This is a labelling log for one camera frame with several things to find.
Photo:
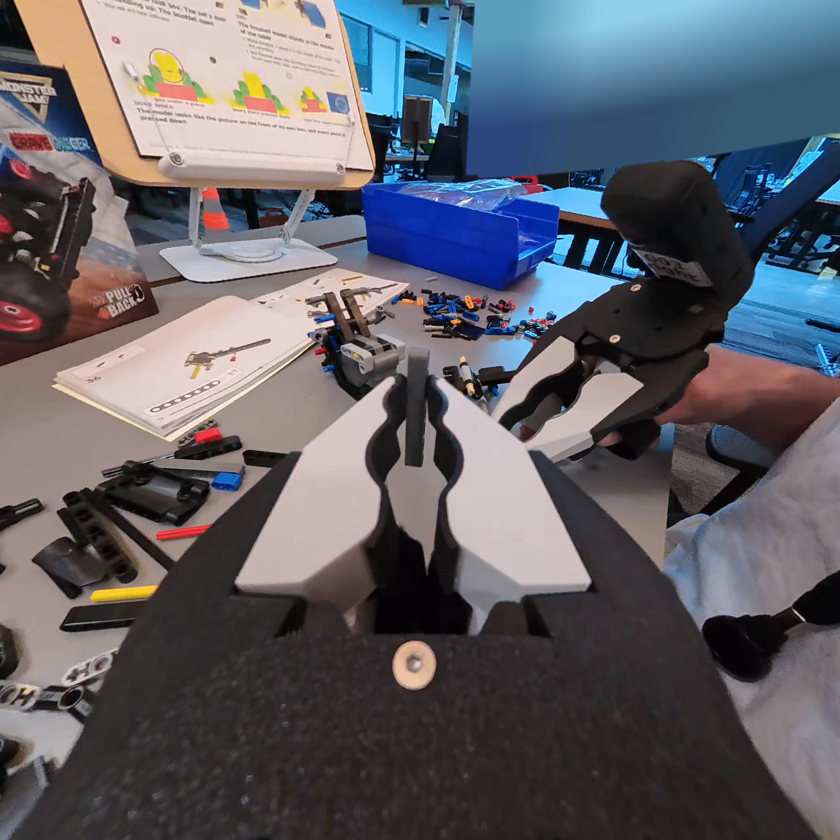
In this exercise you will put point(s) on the person's right hand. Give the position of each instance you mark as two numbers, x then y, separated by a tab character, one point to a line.
702	394

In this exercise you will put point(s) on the person's right forearm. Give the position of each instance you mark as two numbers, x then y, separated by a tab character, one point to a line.
800	394

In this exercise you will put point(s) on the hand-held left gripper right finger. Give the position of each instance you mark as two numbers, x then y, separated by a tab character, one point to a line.
505	518

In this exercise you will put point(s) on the lego instruction booklet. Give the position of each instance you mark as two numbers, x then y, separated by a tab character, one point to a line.
216	341

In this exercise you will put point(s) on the person's white shirt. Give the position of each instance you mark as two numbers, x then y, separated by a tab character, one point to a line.
754	544

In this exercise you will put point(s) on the black lego axle subassembly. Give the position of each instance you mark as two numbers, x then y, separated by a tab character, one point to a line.
485	377

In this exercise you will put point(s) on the blue plastic bin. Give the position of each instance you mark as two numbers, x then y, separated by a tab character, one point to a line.
446	229

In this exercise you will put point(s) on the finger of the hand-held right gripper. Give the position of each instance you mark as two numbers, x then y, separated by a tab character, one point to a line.
538	377
590	413

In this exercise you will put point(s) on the clear plastic bag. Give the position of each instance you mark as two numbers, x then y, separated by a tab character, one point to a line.
459	192

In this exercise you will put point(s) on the monster truck lego box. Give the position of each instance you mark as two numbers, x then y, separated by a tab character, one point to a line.
52	197

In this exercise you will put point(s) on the pile of large lego parts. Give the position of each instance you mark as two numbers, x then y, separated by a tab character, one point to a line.
151	495

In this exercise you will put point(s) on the grey motor lego chassis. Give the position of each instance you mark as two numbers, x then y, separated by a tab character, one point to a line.
367	354

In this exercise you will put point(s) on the pile of small lego pieces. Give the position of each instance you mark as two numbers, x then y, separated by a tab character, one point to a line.
459	315

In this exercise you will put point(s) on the dark grey lego beam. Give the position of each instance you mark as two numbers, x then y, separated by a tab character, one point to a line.
418	407

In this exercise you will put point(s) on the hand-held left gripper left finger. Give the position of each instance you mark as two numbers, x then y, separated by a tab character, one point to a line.
315	512

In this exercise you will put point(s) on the orange traffic cone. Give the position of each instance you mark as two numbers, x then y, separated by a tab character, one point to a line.
213	210

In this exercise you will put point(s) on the wooden document stand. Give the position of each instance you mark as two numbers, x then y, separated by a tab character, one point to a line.
249	167

